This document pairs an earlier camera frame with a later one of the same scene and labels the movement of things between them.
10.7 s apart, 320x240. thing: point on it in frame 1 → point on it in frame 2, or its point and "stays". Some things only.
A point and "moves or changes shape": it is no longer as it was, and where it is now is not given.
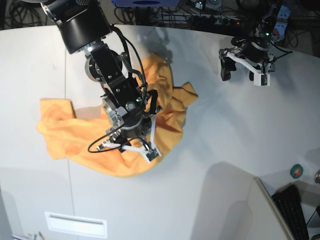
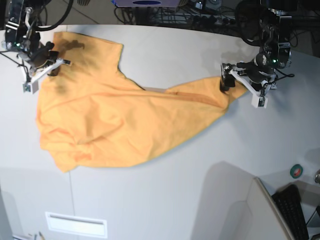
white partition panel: [236, 205] stays
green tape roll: [296, 171] stays
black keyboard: [288, 200] stays
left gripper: [136, 128] → [39, 56]
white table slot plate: [78, 225] stays
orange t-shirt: [74, 140] moves or changes shape
